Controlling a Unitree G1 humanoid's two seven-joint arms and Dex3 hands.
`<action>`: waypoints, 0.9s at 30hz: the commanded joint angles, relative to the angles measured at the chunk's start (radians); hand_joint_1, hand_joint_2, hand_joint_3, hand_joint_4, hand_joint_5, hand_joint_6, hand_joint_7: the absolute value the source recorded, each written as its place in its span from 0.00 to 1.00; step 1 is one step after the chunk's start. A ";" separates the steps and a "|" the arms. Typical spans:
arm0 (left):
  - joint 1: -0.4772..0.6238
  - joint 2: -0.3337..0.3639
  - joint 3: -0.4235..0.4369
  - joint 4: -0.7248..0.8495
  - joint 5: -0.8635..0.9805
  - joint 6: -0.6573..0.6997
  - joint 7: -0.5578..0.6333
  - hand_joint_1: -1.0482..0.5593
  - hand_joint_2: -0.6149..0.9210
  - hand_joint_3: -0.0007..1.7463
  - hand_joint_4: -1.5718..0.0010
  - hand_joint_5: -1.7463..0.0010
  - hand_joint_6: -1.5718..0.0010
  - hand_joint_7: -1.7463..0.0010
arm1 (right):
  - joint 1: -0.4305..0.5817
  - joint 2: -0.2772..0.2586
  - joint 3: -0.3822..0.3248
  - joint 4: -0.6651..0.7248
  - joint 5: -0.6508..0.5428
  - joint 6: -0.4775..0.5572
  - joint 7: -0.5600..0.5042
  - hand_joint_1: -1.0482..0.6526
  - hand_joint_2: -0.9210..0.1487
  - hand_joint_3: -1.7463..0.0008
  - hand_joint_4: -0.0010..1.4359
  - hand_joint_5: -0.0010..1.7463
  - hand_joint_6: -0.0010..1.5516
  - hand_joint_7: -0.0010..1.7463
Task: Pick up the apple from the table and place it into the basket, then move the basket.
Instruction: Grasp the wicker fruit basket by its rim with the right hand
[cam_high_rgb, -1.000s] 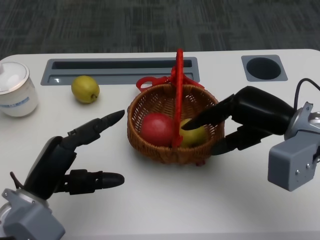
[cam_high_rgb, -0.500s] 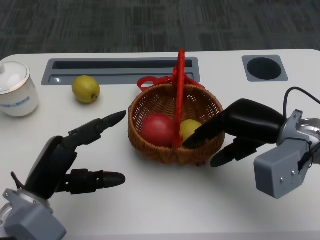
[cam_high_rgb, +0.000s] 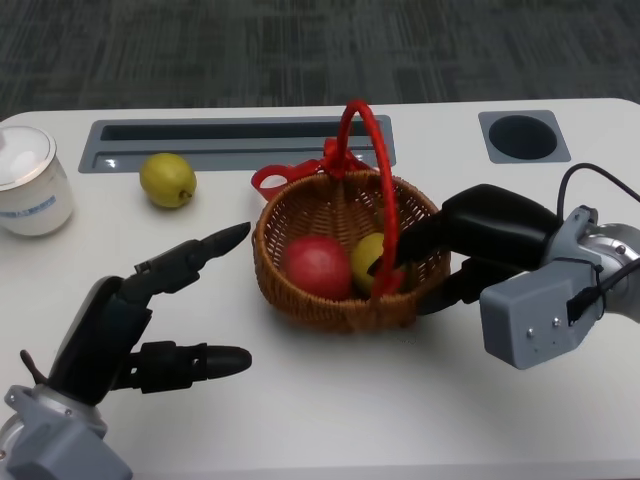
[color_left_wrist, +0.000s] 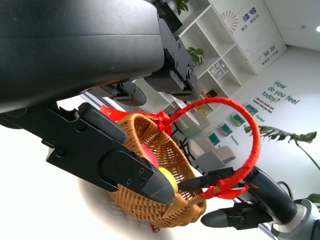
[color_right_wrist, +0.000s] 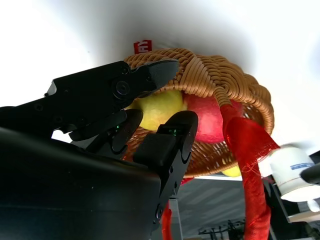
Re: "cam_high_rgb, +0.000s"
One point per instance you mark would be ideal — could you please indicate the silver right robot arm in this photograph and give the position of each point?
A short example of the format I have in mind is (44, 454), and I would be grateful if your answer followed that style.
(610, 245)

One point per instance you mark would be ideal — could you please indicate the yellow-green pear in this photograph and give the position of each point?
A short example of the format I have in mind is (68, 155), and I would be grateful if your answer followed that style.
(367, 260)

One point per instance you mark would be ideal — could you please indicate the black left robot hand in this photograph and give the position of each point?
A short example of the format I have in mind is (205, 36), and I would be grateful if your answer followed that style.
(95, 340)

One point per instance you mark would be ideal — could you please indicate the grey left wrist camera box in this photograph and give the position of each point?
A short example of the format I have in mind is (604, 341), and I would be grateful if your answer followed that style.
(65, 450)

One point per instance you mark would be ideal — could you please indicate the white lidded ceramic cup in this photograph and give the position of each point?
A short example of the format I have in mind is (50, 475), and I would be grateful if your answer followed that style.
(32, 192)

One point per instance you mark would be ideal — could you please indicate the red apple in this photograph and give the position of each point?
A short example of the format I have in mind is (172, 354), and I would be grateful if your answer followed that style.
(315, 267)

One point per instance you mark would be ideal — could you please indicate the yellow lemon on table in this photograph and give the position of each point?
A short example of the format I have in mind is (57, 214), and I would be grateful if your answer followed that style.
(167, 180)

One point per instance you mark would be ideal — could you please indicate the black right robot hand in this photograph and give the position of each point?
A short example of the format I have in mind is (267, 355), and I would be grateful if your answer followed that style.
(495, 225)

